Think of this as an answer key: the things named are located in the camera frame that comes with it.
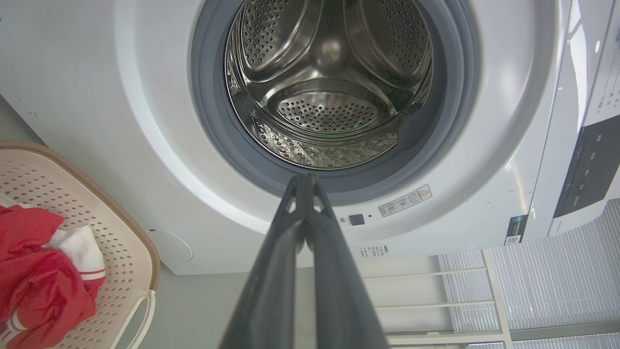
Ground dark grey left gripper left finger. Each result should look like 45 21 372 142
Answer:
218 175 308 349

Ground white metal frame rack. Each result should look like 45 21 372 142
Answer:
361 249 515 349

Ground cream perforated laundry basket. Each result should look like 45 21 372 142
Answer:
0 141 161 349

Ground white warning label sticker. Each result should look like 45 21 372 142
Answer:
378 184 433 218

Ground red and white garment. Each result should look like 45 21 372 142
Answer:
0 204 107 349

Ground dark QR code sticker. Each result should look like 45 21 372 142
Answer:
504 215 529 246

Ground white front-load washing machine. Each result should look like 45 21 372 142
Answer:
0 0 620 276

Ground grey rubber door seal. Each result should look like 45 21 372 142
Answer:
190 0 480 206

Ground round white filter cover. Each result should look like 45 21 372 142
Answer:
145 229 193 262

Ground black washing machine control panel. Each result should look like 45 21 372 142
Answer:
554 115 620 219

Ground stainless steel washing machine drum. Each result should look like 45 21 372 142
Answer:
224 0 434 170

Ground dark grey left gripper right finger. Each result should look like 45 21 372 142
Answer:
306 174 389 349

